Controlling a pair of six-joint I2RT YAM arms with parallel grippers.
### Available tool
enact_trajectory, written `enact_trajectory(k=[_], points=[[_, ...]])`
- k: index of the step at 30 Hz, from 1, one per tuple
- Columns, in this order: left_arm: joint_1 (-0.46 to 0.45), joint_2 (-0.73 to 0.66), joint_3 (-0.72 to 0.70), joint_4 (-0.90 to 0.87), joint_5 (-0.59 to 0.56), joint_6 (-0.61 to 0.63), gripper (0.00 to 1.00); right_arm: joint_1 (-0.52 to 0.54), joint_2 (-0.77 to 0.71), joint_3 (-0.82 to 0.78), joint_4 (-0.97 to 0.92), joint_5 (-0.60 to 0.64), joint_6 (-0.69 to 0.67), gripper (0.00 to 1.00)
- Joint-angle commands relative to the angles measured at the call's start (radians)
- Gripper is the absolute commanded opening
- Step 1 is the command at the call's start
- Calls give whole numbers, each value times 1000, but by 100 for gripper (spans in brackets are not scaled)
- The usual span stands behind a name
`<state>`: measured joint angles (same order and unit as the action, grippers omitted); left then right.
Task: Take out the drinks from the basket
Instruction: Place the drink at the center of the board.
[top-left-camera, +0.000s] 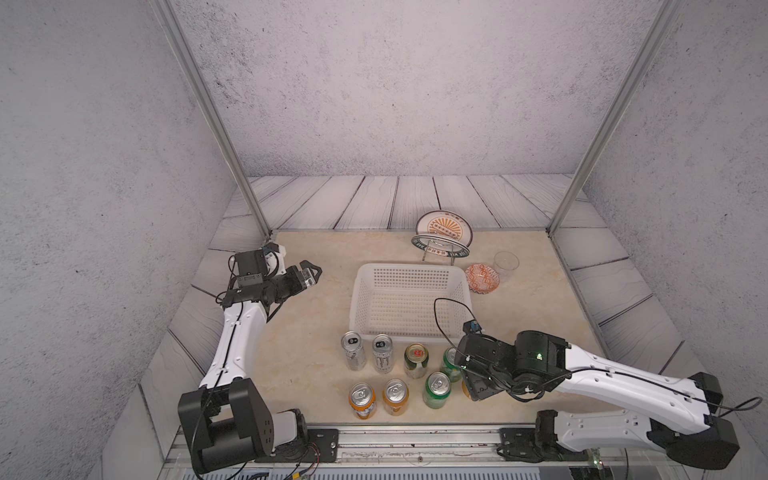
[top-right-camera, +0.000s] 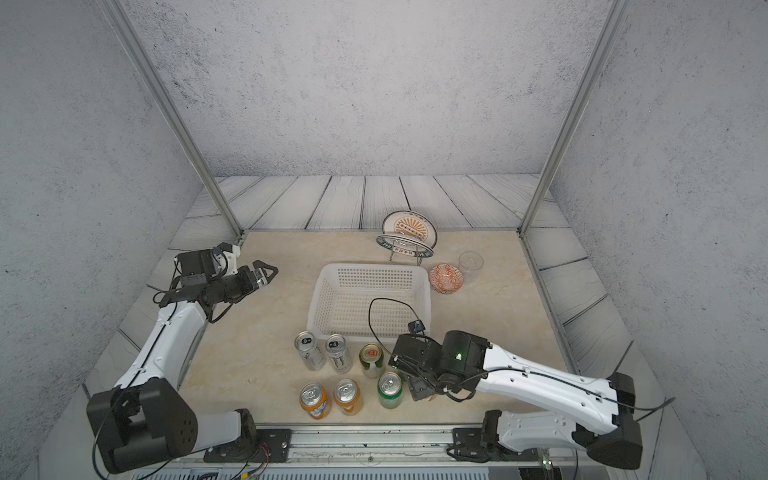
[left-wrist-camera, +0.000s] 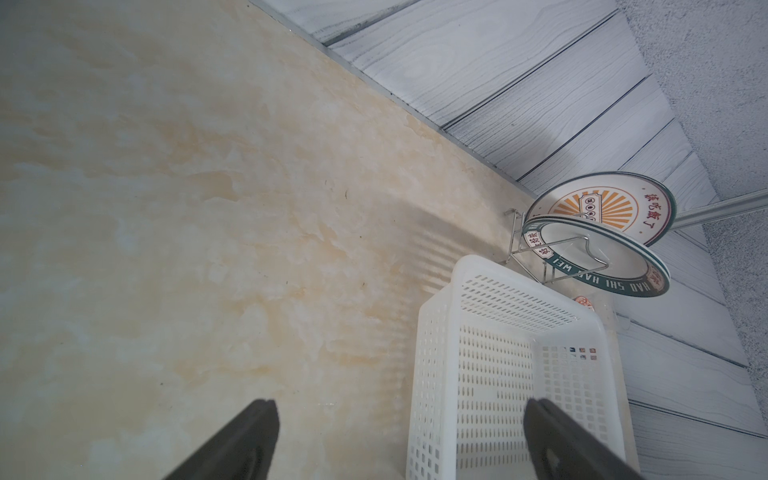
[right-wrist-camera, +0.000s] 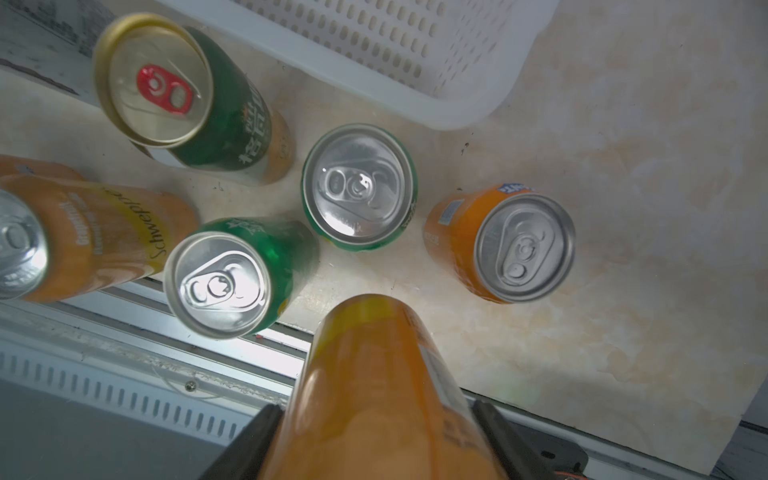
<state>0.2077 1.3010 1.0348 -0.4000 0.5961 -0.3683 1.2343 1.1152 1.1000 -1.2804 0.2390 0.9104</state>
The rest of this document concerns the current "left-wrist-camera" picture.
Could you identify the dark rimmed plate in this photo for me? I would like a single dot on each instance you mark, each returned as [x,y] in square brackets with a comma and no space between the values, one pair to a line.
[596,255]

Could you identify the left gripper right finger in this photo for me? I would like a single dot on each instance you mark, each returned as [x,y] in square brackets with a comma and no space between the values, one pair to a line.
[560,448]

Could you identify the right aluminium corner post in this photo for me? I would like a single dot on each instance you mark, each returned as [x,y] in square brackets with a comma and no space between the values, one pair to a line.
[737,206]

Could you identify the decorated plate upright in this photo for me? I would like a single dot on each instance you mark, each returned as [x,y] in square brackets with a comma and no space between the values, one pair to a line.
[637,205]

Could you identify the white plastic basket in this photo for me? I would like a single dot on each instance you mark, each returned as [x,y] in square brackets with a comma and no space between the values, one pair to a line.
[487,342]

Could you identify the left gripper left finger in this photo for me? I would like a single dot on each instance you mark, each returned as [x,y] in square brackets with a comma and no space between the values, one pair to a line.
[242,449]

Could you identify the red patterned bowl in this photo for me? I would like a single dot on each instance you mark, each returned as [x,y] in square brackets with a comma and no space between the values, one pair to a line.
[585,302]

